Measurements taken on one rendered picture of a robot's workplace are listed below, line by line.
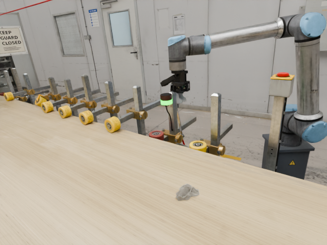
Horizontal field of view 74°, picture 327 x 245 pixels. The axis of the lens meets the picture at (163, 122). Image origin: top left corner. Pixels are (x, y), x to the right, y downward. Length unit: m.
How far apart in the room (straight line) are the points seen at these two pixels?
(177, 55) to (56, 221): 0.86
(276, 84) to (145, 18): 3.73
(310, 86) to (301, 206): 0.83
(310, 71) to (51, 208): 1.37
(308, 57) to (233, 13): 2.44
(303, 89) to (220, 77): 2.51
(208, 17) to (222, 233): 3.49
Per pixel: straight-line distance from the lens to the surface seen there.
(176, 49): 1.14
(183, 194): 0.76
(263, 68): 3.70
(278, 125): 0.97
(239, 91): 3.84
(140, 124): 1.36
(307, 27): 1.37
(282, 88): 0.91
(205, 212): 0.71
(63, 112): 1.64
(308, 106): 1.52
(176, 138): 1.21
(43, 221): 0.81
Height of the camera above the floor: 1.40
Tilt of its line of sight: 22 degrees down
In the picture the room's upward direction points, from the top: 5 degrees counter-clockwise
